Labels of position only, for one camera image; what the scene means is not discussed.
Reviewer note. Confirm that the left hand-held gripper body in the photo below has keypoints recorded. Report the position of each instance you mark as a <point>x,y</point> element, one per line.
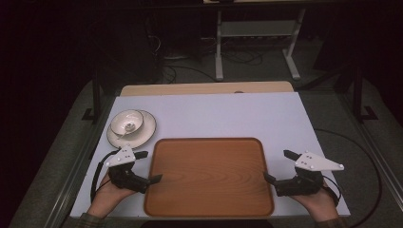
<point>122,156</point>

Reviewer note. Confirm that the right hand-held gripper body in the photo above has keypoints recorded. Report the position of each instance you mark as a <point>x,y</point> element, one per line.
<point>313,163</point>

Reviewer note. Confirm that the person's right hand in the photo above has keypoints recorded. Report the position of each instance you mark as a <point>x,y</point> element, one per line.
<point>321,204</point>

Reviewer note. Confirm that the person's left hand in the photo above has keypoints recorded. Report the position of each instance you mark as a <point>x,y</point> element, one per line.
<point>106,198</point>

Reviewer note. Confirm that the white ceramic plate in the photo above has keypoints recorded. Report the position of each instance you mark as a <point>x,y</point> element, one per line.
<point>145,133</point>

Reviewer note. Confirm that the white ceramic spoon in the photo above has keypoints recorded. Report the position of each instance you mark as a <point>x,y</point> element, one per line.
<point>129,127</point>

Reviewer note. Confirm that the white ceramic bowl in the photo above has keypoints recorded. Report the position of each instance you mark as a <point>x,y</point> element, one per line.
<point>122,120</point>

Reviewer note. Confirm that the brown wooden tray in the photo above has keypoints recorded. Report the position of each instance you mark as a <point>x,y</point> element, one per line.
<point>209,180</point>

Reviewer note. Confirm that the black metal stand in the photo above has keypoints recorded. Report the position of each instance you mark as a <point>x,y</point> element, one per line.
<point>359,95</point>
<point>96,95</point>

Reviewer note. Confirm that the light wooden table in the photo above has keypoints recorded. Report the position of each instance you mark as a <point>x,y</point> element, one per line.
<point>206,88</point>

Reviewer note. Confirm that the white metal desk frame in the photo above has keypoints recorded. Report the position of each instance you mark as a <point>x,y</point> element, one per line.
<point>256,28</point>

